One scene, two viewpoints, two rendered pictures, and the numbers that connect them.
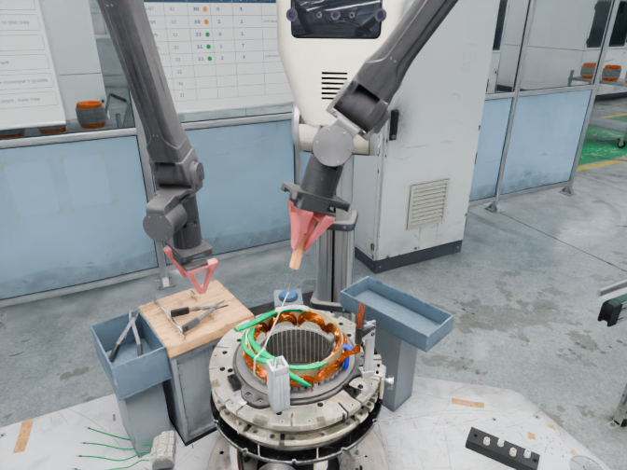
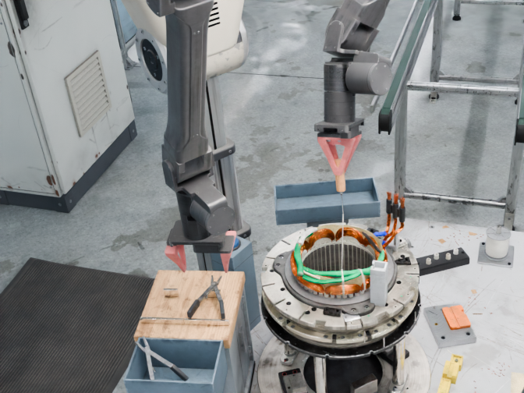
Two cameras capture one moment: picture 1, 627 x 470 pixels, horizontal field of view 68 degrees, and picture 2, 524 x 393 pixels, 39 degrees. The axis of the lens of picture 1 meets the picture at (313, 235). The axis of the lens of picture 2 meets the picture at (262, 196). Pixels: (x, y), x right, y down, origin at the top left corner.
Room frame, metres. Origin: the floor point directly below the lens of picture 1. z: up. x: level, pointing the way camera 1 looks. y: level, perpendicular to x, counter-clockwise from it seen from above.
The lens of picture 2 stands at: (-0.06, 0.91, 2.09)
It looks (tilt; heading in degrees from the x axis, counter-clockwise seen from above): 35 degrees down; 318
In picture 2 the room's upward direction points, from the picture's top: 6 degrees counter-clockwise
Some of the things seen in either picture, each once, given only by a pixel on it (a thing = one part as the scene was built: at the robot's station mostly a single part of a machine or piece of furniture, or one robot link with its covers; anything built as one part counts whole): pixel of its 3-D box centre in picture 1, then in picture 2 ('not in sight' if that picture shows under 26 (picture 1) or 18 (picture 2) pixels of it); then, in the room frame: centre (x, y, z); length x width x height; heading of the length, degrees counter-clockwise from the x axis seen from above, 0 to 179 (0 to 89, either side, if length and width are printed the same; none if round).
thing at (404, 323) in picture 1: (390, 351); (327, 239); (0.91, -0.19, 0.92); 0.25 x 0.11 x 0.28; 45
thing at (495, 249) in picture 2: not in sight; (497, 242); (0.63, -0.55, 0.82); 0.06 x 0.06 x 0.06
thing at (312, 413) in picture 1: (296, 359); (338, 271); (0.69, 0.03, 1.09); 0.32 x 0.32 x 0.01
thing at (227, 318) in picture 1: (195, 314); (192, 306); (0.88, 0.27, 1.05); 0.20 x 0.19 x 0.02; 127
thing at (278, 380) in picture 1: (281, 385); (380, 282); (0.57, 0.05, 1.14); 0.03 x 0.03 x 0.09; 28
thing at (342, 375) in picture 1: (296, 377); (339, 288); (0.69, 0.03, 1.05); 0.22 x 0.22 x 0.12
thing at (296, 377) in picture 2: not in sight; (295, 383); (0.73, 0.15, 0.83); 0.05 x 0.04 x 0.02; 146
